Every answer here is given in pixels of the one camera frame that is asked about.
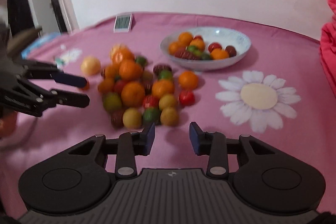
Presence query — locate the yellow-green small fruit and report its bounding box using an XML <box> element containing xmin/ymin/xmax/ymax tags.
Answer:
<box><xmin>160</xmin><ymin>107</ymin><xmax>179</xmax><ymax>127</ymax></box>

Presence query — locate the pale yellow striped melon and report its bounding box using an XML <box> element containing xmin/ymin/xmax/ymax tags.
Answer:
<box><xmin>80</xmin><ymin>56</ymin><xmax>101</xmax><ymax>76</ymax></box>

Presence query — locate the dark red jujube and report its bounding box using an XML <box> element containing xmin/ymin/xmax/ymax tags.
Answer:
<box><xmin>153</xmin><ymin>64</ymin><xmax>172</xmax><ymax>76</ymax></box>

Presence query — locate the small red apple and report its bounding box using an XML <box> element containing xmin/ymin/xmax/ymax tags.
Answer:
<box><xmin>179</xmin><ymin>90</ymin><xmax>195</xmax><ymax>107</ymax></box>

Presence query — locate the orange tangerine centre pile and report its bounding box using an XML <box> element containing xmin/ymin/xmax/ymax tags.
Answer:
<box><xmin>151</xmin><ymin>79</ymin><xmax>175</xmax><ymax>98</ymax></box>

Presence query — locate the folded red blanket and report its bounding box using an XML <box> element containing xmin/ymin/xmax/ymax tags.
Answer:
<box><xmin>319</xmin><ymin>0</ymin><xmax>336</xmax><ymax>95</ymax></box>

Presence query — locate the orange tangerine right of pile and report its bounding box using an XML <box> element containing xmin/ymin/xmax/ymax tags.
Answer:
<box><xmin>178</xmin><ymin>71</ymin><xmax>199</xmax><ymax>90</ymax></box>

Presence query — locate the large orange tangerine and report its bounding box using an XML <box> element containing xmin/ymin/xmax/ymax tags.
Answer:
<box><xmin>119</xmin><ymin>60</ymin><xmax>143</xmax><ymax>81</ymax></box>

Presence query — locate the orange tangerine front pile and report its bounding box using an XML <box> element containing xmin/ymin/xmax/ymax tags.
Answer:
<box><xmin>121</xmin><ymin>81</ymin><xmax>145</xmax><ymax>107</ymax></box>

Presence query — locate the white patterned ceramic bowl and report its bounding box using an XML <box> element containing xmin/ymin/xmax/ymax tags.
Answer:
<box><xmin>160</xmin><ymin>27</ymin><xmax>252</xmax><ymax>71</ymax></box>

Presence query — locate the white digital clock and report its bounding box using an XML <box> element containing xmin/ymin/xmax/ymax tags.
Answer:
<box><xmin>113</xmin><ymin>14</ymin><xmax>133</xmax><ymax>33</ymax></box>

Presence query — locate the green lime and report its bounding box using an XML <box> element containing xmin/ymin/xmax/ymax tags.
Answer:
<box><xmin>158</xmin><ymin>69</ymin><xmax>173</xmax><ymax>81</ymax></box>

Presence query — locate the pink floral tablecloth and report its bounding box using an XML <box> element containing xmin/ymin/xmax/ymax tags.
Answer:
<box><xmin>1</xmin><ymin>14</ymin><xmax>335</xmax><ymax>218</ymax></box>

